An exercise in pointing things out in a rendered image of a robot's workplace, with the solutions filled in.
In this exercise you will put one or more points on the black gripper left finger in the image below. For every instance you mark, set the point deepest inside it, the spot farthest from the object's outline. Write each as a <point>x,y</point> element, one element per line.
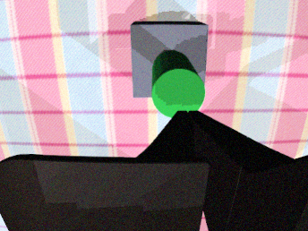
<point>162,189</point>

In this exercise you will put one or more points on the grey square block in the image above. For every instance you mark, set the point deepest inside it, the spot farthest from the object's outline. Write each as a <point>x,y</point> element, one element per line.
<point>150,38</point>

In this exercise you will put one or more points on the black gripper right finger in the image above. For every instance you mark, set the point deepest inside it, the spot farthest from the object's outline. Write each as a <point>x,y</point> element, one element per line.
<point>251,187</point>

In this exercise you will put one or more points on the green cylinder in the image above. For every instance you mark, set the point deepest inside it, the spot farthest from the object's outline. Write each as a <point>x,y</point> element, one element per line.
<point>176,84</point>

